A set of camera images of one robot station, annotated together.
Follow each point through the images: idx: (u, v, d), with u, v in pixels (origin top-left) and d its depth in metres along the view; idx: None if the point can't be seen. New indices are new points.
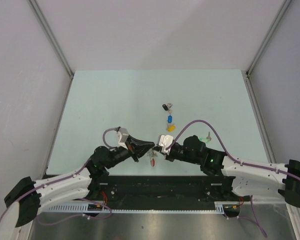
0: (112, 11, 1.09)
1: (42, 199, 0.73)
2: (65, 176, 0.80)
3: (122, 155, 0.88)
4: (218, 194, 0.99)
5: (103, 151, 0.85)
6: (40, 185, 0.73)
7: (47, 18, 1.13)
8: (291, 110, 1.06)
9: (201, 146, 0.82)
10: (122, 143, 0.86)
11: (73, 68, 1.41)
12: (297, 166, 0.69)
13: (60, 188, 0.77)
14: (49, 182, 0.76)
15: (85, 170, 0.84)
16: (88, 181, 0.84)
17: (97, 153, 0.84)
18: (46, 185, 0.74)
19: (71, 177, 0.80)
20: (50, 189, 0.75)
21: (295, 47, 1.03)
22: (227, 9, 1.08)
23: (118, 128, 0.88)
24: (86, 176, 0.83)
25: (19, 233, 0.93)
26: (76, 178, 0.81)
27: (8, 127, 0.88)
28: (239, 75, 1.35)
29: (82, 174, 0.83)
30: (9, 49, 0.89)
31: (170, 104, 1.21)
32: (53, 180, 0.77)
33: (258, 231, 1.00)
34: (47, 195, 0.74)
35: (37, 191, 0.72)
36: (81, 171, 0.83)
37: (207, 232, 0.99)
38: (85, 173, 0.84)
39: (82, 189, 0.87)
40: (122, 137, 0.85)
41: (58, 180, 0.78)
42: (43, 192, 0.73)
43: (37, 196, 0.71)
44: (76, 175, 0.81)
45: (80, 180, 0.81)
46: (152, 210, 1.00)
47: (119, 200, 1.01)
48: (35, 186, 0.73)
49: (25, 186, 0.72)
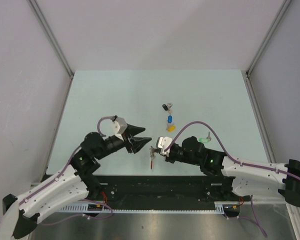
0: (112, 11, 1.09)
1: (28, 212, 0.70)
2: (48, 182, 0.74)
3: (115, 145, 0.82)
4: (218, 194, 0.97)
5: (95, 137, 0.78)
6: (22, 201, 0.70)
7: (47, 19, 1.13)
8: (291, 110, 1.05)
9: (200, 146, 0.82)
10: (119, 135, 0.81)
11: (73, 68, 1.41)
12: (297, 166, 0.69)
13: (45, 197, 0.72)
14: (31, 194, 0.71)
15: (70, 168, 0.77)
16: (76, 180, 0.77)
17: (87, 140, 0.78)
18: (27, 199, 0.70)
19: (54, 182, 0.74)
20: (32, 201, 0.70)
21: (295, 48, 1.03)
22: (227, 9, 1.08)
23: (114, 117, 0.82)
24: (70, 176, 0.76)
25: None
26: (60, 181, 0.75)
27: (8, 127, 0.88)
28: (239, 75, 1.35)
29: (66, 175, 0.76)
30: (9, 49, 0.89)
31: (170, 104, 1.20)
32: (35, 190, 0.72)
33: (258, 231, 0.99)
34: (32, 208, 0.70)
35: (20, 207, 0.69)
36: (66, 170, 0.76)
37: (207, 232, 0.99)
38: (70, 172, 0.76)
39: (81, 190, 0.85)
40: (120, 129, 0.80)
41: (41, 189, 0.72)
42: (25, 207, 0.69)
43: (20, 212, 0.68)
44: (59, 178, 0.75)
45: (65, 181, 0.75)
46: (152, 210, 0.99)
47: (119, 200, 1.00)
48: (17, 203, 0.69)
49: (7, 204, 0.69)
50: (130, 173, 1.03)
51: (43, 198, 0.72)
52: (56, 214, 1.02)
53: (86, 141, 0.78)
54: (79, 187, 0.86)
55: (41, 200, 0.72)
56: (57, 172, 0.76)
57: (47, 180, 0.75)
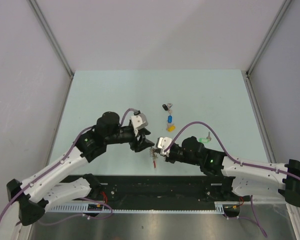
0: (112, 11, 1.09)
1: (35, 197, 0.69)
2: (53, 166, 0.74)
3: (124, 137, 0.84)
4: (218, 194, 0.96)
5: (114, 117, 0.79)
6: (27, 185, 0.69)
7: (47, 19, 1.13)
8: (291, 110, 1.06)
9: (200, 146, 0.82)
10: (137, 130, 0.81)
11: (73, 68, 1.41)
12: (297, 166, 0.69)
13: (50, 180, 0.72)
14: (36, 179, 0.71)
15: (76, 150, 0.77)
16: (81, 162, 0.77)
17: (104, 118, 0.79)
18: (32, 184, 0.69)
19: (59, 165, 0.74)
20: (38, 185, 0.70)
21: (295, 48, 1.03)
22: (227, 9, 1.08)
23: (137, 112, 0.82)
24: (76, 158, 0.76)
25: (19, 233, 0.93)
26: (65, 163, 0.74)
27: (8, 127, 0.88)
28: (239, 75, 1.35)
29: (71, 157, 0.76)
30: (9, 49, 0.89)
31: (170, 104, 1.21)
32: (40, 174, 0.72)
33: (258, 231, 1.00)
34: (37, 192, 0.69)
35: (25, 192, 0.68)
36: (71, 152, 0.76)
37: (207, 232, 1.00)
38: (76, 154, 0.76)
39: (85, 186, 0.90)
40: (141, 126, 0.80)
41: (46, 173, 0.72)
42: (31, 192, 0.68)
43: (26, 197, 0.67)
44: (64, 161, 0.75)
45: (70, 164, 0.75)
46: (152, 210, 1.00)
47: (119, 200, 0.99)
48: (22, 188, 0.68)
49: (12, 189, 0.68)
50: (130, 173, 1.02)
51: (48, 181, 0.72)
52: (56, 214, 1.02)
53: (103, 119, 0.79)
54: (82, 183, 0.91)
55: (47, 183, 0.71)
56: (62, 155, 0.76)
57: (52, 163, 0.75)
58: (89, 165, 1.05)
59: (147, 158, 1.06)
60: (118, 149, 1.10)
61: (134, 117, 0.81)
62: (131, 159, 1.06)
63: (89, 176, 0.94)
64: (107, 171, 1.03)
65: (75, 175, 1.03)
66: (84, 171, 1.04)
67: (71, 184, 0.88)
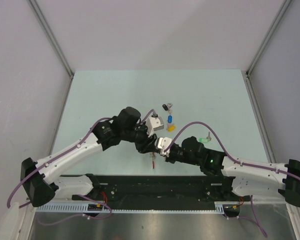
0: (112, 11, 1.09)
1: (48, 178, 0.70)
2: (69, 148, 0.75)
3: (137, 136, 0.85)
4: (218, 194, 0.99)
5: (136, 111, 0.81)
6: (42, 165, 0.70)
7: (47, 19, 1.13)
8: (291, 110, 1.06)
9: (199, 146, 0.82)
10: (153, 130, 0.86)
11: (73, 68, 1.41)
12: (297, 166, 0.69)
13: (65, 162, 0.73)
14: (52, 160, 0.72)
15: (93, 135, 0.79)
16: (96, 149, 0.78)
17: (127, 110, 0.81)
18: (48, 164, 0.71)
19: (76, 148, 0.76)
20: (53, 166, 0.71)
21: (295, 47, 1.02)
22: (227, 9, 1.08)
23: (156, 115, 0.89)
24: (92, 144, 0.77)
25: (18, 234, 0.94)
26: (81, 148, 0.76)
27: (8, 127, 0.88)
28: (239, 75, 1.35)
29: (88, 142, 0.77)
30: (9, 50, 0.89)
31: (170, 103, 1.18)
32: (55, 156, 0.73)
33: (258, 231, 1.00)
34: (52, 173, 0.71)
35: (40, 171, 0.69)
36: (88, 137, 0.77)
37: (207, 232, 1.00)
38: (92, 140, 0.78)
39: (88, 183, 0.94)
40: (158, 127, 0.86)
41: (61, 155, 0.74)
42: (46, 172, 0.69)
43: (41, 176, 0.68)
44: (81, 144, 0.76)
45: (87, 148, 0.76)
46: (152, 210, 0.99)
47: (119, 200, 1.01)
48: (37, 167, 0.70)
49: (27, 168, 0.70)
50: (130, 173, 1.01)
51: (64, 163, 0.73)
52: (55, 214, 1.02)
53: (126, 111, 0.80)
54: (86, 181, 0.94)
55: (61, 165, 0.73)
56: (78, 140, 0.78)
57: (68, 147, 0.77)
58: (89, 165, 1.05)
59: (147, 158, 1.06)
60: (118, 148, 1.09)
61: (153, 118, 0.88)
62: (130, 159, 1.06)
63: (91, 176, 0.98)
64: (106, 171, 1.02)
65: (74, 175, 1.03)
66: (84, 171, 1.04)
67: (77, 179, 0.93)
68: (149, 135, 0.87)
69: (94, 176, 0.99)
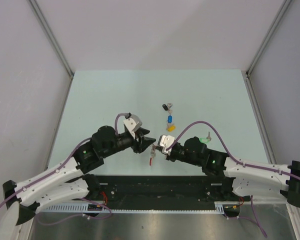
0: (113, 10, 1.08)
1: (26, 202, 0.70)
2: (49, 173, 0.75)
3: (124, 143, 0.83)
4: (218, 194, 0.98)
5: (107, 132, 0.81)
6: (20, 189, 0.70)
7: (47, 18, 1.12)
8: (291, 110, 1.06)
9: (202, 147, 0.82)
10: (133, 132, 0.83)
11: (73, 68, 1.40)
12: None
13: (43, 187, 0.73)
14: (30, 183, 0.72)
15: (72, 160, 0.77)
16: (75, 173, 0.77)
17: (99, 132, 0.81)
18: (26, 188, 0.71)
19: (54, 174, 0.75)
20: (30, 191, 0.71)
21: (295, 48, 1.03)
22: (228, 9, 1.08)
23: (129, 115, 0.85)
24: (72, 170, 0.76)
25: (19, 234, 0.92)
26: (60, 173, 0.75)
27: (8, 127, 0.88)
28: (239, 75, 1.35)
29: (67, 167, 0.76)
30: (9, 49, 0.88)
31: (170, 104, 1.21)
32: (34, 180, 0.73)
33: (258, 231, 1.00)
34: (29, 197, 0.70)
35: (17, 195, 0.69)
36: (67, 162, 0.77)
37: (207, 232, 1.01)
38: (72, 164, 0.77)
39: (82, 188, 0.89)
40: (135, 126, 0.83)
41: (40, 180, 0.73)
42: (23, 197, 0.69)
43: (17, 201, 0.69)
44: (59, 170, 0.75)
45: (65, 174, 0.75)
46: (152, 210, 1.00)
47: (119, 200, 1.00)
48: (15, 190, 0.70)
49: (7, 190, 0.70)
50: (131, 172, 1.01)
51: (41, 188, 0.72)
52: (55, 214, 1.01)
53: (97, 134, 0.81)
54: (80, 185, 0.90)
55: (39, 189, 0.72)
56: (58, 164, 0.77)
57: (47, 171, 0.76)
58: None
59: (147, 158, 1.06)
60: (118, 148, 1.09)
61: (126, 120, 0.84)
62: (131, 159, 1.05)
63: (89, 177, 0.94)
64: (108, 171, 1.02)
65: None
66: None
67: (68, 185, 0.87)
68: (133, 135, 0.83)
69: (93, 176, 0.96)
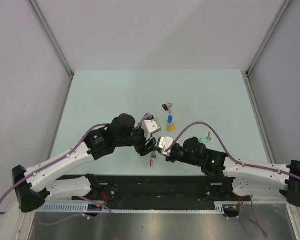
0: (113, 10, 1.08)
1: (36, 187, 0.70)
2: (59, 157, 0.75)
3: (135, 140, 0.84)
4: (218, 194, 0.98)
5: (129, 120, 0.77)
6: (30, 174, 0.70)
7: (47, 18, 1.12)
8: (291, 110, 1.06)
9: (201, 147, 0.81)
10: (149, 135, 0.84)
11: (73, 68, 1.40)
12: (299, 167, 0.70)
13: (54, 172, 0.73)
14: (40, 169, 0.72)
15: (83, 145, 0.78)
16: (87, 158, 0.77)
17: (119, 118, 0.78)
18: (36, 173, 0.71)
19: (65, 158, 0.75)
20: (41, 176, 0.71)
21: (295, 48, 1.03)
22: (227, 9, 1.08)
23: (151, 118, 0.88)
24: (83, 154, 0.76)
25: (19, 234, 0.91)
26: (71, 158, 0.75)
27: (8, 127, 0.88)
28: (239, 75, 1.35)
29: (78, 152, 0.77)
30: (9, 49, 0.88)
31: (170, 104, 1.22)
32: (44, 165, 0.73)
33: (258, 231, 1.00)
34: (39, 182, 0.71)
35: (27, 180, 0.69)
36: (78, 147, 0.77)
37: (207, 232, 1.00)
38: (83, 149, 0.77)
39: (86, 185, 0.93)
40: (155, 130, 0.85)
41: (51, 165, 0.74)
42: (33, 181, 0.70)
43: (27, 186, 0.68)
44: (70, 155, 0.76)
45: (76, 158, 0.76)
46: (152, 210, 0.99)
47: (119, 200, 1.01)
48: (25, 175, 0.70)
49: (17, 175, 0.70)
50: (132, 172, 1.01)
51: (52, 173, 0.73)
52: (56, 214, 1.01)
53: (118, 119, 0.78)
54: (84, 182, 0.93)
55: (50, 174, 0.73)
56: (69, 149, 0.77)
57: (58, 156, 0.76)
58: (89, 165, 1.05)
59: (146, 157, 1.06)
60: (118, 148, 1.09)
61: (149, 121, 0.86)
62: (131, 158, 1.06)
63: (92, 176, 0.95)
64: (107, 171, 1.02)
65: (74, 175, 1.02)
66: (84, 171, 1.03)
67: (73, 181, 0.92)
68: (146, 137, 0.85)
69: (95, 176, 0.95)
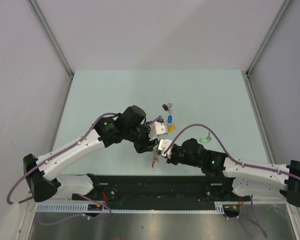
0: (113, 11, 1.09)
1: (48, 175, 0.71)
2: (70, 145, 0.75)
3: (140, 135, 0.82)
4: (218, 194, 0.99)
5: (141, 111, 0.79)
6: (42, 162, 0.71)
7: (47, 18, 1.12)
8: (291, 110, 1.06)
9: (199, 148, 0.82)
10: (155, 136, 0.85)
11: (73, 68, 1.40)
12: (298, 166, 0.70)
13: (66, 160, 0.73)
14: (52, 157, 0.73)
15: (94, 132, 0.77)
16: (99, 145, 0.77)
17: (133, 108, 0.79)
18: (48, 161, 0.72)
19: (76, 145, 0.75)
20: (53, 164, 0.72)
21: (295, 47, 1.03)
22: (227, 9, 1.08)
23: (162, 121, 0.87)
24: (93, 141, 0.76)
25: (18, 234, 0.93)
26: (82, 145, 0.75)
27: (8, 128, 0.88)
28: (239, 75, 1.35)
29: (89, 139, 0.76)
30: (9, 49, 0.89)
31: (170, 104, 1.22)
32: (56, 153, 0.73)
33: (259, 231, 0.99)
34: (52, 170, 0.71)
35: (40, 168, 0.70)
36: (89, 134, 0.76)
37: (207, 232, 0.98)
38: (93, 137, 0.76)
39: (89, 183, 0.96)
40: (161, 134, 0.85)
41: (62, 152, 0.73)
42: (45, 169, 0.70)
43: (40, 173, 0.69)
44: (81, 142, 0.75)
45: (87, 146, 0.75)
46: (152, 210, 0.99)
47: (119, 200, 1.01)
48: (37, 164, 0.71)
49: (28, 164, 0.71)
50: (131, 173, 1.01)
51: (64, 160, 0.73)
52: (56, 214, 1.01)
53: (132, 109, 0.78)
54: (87, 181, 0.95)
55: (62, 162, 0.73)
56: (79, 137, 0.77)
57: (69, 144, 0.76)
58: (89, 166, 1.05)
59: (147, 158, 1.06)
60: (118, 148, 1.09)
61: (159, 123, 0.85)
62: (130, 158, 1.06)
63: (92, 176, 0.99)
64: (108, 171, 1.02)
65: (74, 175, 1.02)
66: (84, 171, 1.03)
67: (78, 178, 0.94)
68: (151, 138, 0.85)
69: (94, 176, 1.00)
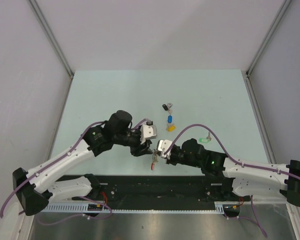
0: (113, 10, 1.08)
1: (40, 187, 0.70)
2: (59, 157, 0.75)
3: (129, 140, 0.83)
4: (218, 194, 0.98)
5: (127, 115, 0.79)
6: (33, 175, 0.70)
7: (47, 18, 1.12)
8: (291, 110, 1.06)
9: (199, 148, 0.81)
10: (144, 140, 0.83)
11: (73, 68, 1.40)
12: (298, 166, 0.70)
13: (56, 171, 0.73)
14: (42, 169, 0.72)
15: (83, 143, 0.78)
16: (89, 154, 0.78)
17: (117, 114, 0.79)
18: (38, 173, 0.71)
19: (66, 156, 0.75)
20: (44, 176, 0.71)
21: (295, 47, 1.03)
22: (227, 9, 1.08)
23: (150, 123, 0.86)
24: (83, 151, 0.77)
25: (18, 234, 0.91)
26: (72, 155, 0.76)
27: (8, 127, 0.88)
28: (239, 75, 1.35)
29: (79, 149, 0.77)
30: (9, 49, 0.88)
31: (170, 104, 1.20)
32: (46, 165, 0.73)
33: (259, 231, 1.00)
34: (43, 182, 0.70)
35: (31, 181, 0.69)
36: (78, 144, 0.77)
37: (207, 232, 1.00)
38: (83, 146, 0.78)
39: (87, 184, 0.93)
40: (151, 137, 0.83)
41: (52, 164, 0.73)
42: (36, 182, 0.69)
43: (31, 187, 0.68)
44: (71, 153, 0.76)
45: (77, 156, 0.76)
46: (152, 210, 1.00)
47: (119, 200, 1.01)
48: (28, 177, 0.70)
49: (18, 178, 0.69)
50: (130, 173, 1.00)
51: (54, 172, 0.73)
52: (55, 214, 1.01)
53: (116, 114, 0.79)
54: (84, 182, 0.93)
55: (52, 173, 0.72)
56: (69, 147, 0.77)
57: (58, 155, 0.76)
58: (88, 166, 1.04)
59: (148, 158, 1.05)
60: (118, 148, 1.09)
61: (147, 126, 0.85)
62: (130, 158, 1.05)
63: (91, 176, 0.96)
64: (107, 171, 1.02)
65: (74, 175, 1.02)
66: (83, 172, 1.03)
67: (73, 181, 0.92)
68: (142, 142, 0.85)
69: (93, 176, 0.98)
